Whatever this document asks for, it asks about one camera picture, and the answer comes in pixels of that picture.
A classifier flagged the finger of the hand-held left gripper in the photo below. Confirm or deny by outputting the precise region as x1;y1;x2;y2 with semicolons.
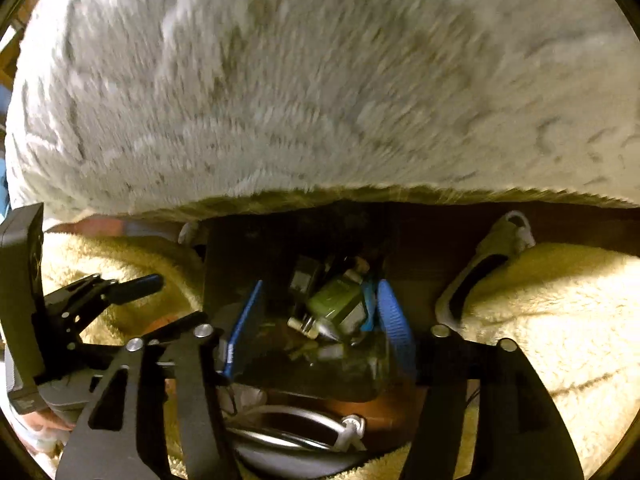
62;311;211;376
44;273;166;326

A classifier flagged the white cable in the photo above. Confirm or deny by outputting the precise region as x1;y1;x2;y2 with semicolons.
225;405;368;453

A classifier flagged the black bin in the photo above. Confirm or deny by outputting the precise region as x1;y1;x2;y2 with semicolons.
200;207;431;403

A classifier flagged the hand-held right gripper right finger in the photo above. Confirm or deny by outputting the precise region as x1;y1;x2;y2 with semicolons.
376;279;586;480

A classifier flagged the yellow fluffy blanket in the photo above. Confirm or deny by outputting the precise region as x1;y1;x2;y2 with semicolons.
40;217;640;480

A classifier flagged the grey slipper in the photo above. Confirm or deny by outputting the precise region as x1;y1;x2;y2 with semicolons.
434;210;538;331

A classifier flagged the grey fluffy blanket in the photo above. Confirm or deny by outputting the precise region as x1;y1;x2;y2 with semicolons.
5;0;640;221

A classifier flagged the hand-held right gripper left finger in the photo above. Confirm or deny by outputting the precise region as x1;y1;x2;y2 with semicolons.
55;280;266;480

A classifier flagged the person's left hand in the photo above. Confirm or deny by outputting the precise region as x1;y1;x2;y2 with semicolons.
17;407;76;433

